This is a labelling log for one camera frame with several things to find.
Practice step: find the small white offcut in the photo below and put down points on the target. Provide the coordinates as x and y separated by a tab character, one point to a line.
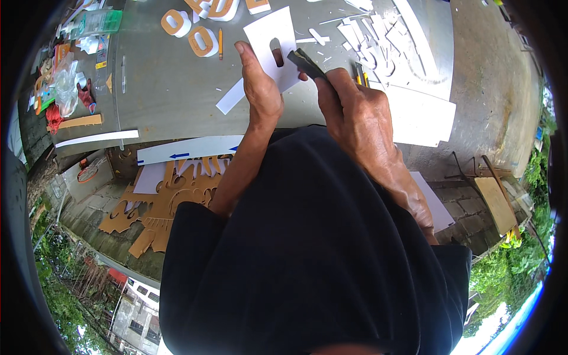
316	36

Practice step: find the person's right fingers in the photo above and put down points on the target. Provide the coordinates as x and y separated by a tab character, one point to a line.
339	82

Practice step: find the wooden board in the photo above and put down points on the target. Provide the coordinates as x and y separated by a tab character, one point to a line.
497	206

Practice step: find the brown cut-out board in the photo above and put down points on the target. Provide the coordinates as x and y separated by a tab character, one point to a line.
177	199

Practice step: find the red bag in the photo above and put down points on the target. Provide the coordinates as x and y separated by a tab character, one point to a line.
53	119

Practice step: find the brown strip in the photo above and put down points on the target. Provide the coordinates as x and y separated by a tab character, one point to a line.
82	121

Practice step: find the brown round letter cutout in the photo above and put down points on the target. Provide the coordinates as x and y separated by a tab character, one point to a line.
167	22
195	44

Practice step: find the person's body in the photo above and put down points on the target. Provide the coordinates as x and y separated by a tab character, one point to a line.
310	257

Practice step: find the short white strip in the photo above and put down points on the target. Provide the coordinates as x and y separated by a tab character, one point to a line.
230	97

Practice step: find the clear pen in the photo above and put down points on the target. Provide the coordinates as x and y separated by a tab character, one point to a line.
124	73

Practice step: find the dark sanding block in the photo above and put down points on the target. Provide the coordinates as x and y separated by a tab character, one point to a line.
306	63

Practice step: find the white board with blue arrows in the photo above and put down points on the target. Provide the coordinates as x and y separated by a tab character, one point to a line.
191	150

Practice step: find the orange packet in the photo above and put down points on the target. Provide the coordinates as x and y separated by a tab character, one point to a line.
62	53

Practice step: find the brown curved letter cutout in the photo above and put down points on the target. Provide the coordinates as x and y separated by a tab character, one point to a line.
222	11

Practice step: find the green clear packet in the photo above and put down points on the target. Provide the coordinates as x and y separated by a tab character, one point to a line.
100	22

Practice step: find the white sheet with slot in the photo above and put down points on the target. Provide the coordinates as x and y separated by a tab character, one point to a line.
270	29

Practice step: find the clear plastic bag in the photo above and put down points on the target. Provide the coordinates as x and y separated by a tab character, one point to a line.
66	86

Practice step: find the yellow pencil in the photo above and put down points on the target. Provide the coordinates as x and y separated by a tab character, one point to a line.
220	43

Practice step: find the heap of white offcuts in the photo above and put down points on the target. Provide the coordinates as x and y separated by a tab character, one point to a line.
386	40

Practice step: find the red cloth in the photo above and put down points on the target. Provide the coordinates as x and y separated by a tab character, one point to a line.
85	94

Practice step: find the large white sheet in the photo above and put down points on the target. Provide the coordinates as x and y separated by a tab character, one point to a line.
421	120

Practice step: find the person's right hand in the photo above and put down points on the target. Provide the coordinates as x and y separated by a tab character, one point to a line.
359	120

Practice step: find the orange rimmed round object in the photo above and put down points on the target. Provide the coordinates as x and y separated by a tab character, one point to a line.
88	172

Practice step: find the brown straight letter cutout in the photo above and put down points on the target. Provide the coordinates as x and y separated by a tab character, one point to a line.
257	5

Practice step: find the long white strip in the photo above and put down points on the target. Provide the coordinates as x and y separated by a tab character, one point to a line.
97	138

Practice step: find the person's left hand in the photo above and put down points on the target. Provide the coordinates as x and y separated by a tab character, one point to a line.
262	100

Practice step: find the yellow utility knife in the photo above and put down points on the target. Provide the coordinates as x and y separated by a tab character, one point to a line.
360	74

